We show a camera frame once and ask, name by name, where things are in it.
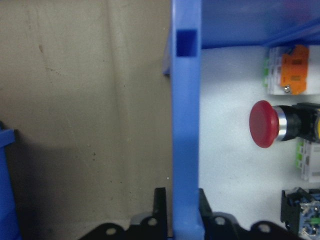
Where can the white foam pad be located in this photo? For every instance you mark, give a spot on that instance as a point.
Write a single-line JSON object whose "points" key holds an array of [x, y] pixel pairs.
{"points": [[225, 162]]}

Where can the red mushroom button switch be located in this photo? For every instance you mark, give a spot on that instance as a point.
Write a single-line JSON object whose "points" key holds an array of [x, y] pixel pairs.
{"points": [[262, 123]]}

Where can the green button white switch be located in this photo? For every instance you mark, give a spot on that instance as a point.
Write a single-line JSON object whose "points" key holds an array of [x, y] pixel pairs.
{"points": [[310, 162]]}

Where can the blue plastic storage bin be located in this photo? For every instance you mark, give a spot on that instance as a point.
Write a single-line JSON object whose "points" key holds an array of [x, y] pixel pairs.
{"points": [[6, 187], [186, 125]]}

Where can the orange white terminal block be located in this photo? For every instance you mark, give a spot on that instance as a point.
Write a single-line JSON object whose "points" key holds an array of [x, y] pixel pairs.
{"points": [[292, 72]]}

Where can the red push button switch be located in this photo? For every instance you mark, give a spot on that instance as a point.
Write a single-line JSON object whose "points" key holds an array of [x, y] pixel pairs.
{"points": [[290, 207]]}

